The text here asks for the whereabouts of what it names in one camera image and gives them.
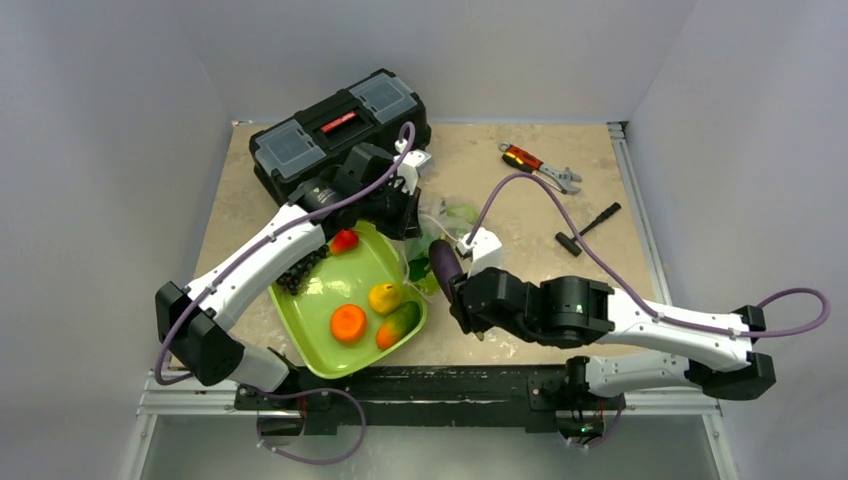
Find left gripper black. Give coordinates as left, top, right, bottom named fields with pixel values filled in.
left=359, top=178, right=422, bottom=241

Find clear zip top bag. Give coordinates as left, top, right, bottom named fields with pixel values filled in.
left=397, top=195, right=485, bottom=296

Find toy purple eggplant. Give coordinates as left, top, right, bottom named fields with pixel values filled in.
left=428, top=239, right=469, bottom=334

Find toy bok choy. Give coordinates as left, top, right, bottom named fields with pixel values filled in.
left=404, top=237, right=440, bottom=297

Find toy green apple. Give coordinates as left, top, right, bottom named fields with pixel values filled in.
left=445, top=203, right=479, bottom=226

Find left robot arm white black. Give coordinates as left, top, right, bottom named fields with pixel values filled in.
left=153, top=141, right=423, bottom=409

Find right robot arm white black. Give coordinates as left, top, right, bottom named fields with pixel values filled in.
left=440, top=267, right=776, bottom=407

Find toy red pepper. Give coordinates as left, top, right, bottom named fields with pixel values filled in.
left=329, top=229, right=360, bottom=255

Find toy yellow lemon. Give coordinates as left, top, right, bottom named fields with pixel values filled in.
left=368, top=283, right=404, bottom=316

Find toy mango orange green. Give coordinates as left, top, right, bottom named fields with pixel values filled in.
left=375, top=301, right=422, bottom=350

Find black hammer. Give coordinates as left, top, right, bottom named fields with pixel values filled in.
left=554, top=202, right=622, bottom=257

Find green plastic tray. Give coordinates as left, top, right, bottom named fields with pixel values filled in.
left=269, top=221, right=428, bottom=379

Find toy orange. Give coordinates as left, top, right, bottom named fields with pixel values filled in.
left=330, top=304, right=367, bottom=345

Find toy black grapes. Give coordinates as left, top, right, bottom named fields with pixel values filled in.
left=276, top=245, right=330, bottom=296

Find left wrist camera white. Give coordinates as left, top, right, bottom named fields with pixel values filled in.
left=393, top=140, right=434, bottom=194

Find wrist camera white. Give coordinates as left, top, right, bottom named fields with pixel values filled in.
left=455, top=227, right=503, bottom=277
left=393, top=140, right=434, bottom=194

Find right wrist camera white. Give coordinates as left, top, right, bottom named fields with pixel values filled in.
left=455, top=227, right=503, bottom=277

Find black toolbox red handle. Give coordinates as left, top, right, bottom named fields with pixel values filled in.
left=248, top=69, right=432, bottom=206

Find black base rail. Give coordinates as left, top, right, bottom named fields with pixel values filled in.
left=234, top=357, right=626, bottom=441

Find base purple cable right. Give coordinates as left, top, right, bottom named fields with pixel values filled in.
left=566, top=397, right=627, bottom=452

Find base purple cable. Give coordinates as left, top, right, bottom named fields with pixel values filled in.
left=238, top=387, right=368, bottom=465
left=566, top=397, right=627, bottom=452

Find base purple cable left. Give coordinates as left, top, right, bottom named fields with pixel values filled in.
left=238, top=387, right=368, bottom=465

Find aluminium table frame rail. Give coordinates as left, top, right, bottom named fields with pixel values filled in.
left=135, top=372, right=236, bottom=416

